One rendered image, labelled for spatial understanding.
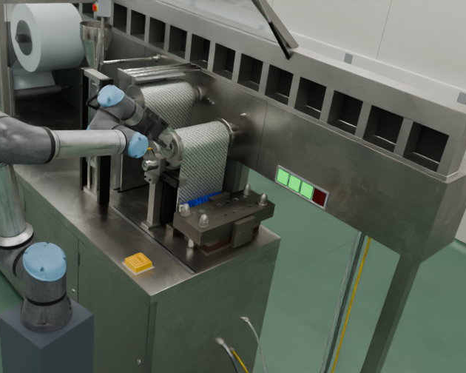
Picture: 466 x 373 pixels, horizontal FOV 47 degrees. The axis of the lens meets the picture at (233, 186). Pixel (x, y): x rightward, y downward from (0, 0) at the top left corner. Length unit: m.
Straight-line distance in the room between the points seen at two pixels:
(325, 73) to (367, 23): 2.68
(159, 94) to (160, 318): 0.86
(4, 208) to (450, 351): 2.61
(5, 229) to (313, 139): 1.06
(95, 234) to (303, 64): 1.00
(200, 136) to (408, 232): 0.83
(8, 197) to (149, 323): 0.70
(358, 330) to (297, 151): 1.57
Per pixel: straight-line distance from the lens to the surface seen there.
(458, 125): 1.68
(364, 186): 1.87
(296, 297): 3.41
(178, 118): 2.25
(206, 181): 2.14
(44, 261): 1.62
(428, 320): 3.60
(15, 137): 1.41
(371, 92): 1.80
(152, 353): 2.05
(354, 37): 4.62
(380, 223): 1.87
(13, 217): 1.65
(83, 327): 1.77
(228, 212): 2.09
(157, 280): 1.91
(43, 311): 1.70
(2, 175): 1.57
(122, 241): 2.09
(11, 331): 1.78
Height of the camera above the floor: 2.08
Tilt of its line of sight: 28 degrees down
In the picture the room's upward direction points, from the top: 9 degrees clockwise
